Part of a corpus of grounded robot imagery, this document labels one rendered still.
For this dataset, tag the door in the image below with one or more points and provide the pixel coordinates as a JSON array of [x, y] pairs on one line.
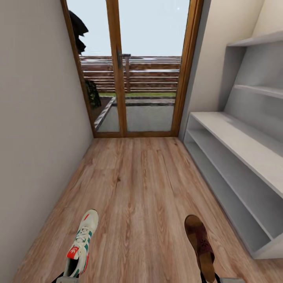
[[133, 59]]

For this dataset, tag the gym shoe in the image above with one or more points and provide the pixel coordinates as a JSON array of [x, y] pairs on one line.
[[77, 257]]

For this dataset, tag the sandal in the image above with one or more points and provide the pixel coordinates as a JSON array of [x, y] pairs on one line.
[[197, 235]]

